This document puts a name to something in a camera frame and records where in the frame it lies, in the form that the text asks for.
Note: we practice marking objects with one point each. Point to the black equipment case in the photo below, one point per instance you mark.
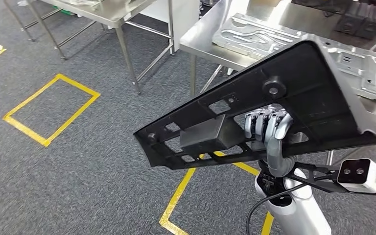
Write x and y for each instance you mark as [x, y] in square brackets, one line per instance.
[321, 5]

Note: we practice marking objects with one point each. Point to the white cabinet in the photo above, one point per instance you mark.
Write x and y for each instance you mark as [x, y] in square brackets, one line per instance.
[184, 16]

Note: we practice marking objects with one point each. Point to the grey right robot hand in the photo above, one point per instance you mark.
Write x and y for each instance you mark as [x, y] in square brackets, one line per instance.
[275, 125]

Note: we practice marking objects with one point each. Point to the large black plastic panel part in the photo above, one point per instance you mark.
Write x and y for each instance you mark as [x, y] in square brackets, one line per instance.
[321, 107]

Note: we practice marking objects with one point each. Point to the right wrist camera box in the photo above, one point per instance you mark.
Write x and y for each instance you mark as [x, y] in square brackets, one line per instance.
[353, 172]

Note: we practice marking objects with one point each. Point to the stainless steel workbench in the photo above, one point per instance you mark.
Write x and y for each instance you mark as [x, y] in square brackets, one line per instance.
[201, 42]

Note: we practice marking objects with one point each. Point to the black battery box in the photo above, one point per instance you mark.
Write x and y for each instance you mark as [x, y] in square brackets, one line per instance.
[348, 21]
[374, 26]

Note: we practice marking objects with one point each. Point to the stamped silver metal plate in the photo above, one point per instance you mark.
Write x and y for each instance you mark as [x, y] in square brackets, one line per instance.
[249, 35]

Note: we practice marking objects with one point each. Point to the stainless steel table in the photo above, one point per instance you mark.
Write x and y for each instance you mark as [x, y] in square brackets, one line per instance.
[110, 13]

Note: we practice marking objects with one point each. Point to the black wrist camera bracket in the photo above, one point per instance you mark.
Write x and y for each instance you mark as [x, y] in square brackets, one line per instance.
[329, 188]

